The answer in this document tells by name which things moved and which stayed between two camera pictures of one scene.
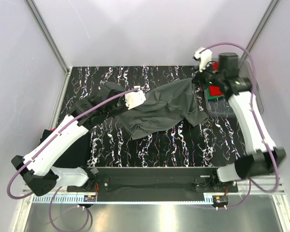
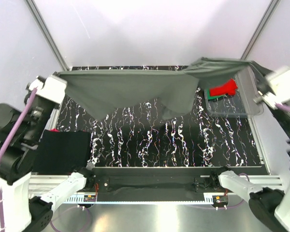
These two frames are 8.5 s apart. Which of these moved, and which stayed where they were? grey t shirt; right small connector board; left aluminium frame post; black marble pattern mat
Moved: grey t shirt
Stayed: right small connector board; black marble pattern mat; left aluminium frame post
